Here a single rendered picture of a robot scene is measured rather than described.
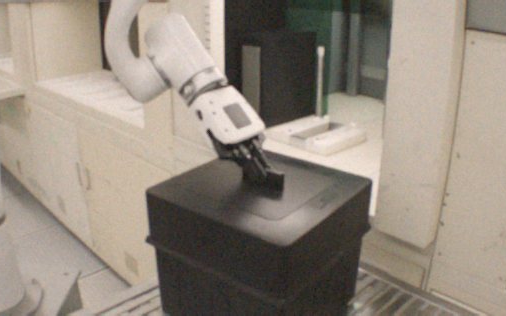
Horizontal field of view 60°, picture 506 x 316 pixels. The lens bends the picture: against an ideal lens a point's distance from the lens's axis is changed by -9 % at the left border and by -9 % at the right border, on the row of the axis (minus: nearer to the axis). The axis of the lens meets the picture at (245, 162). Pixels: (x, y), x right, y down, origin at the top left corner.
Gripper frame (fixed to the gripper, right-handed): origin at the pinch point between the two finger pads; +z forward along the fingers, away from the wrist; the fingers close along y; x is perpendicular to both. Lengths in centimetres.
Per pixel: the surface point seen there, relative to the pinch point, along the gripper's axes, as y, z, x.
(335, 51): 118, -35, 34
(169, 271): -13.7, 5.8, 18.1
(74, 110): 49, -81, 115
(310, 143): 52, -4, 24
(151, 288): -9.9, 6.1, 33.4
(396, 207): 21.2, 19.6, -5.0
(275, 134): 54, -13, 34
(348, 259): 7.5, 21.6, 1.0
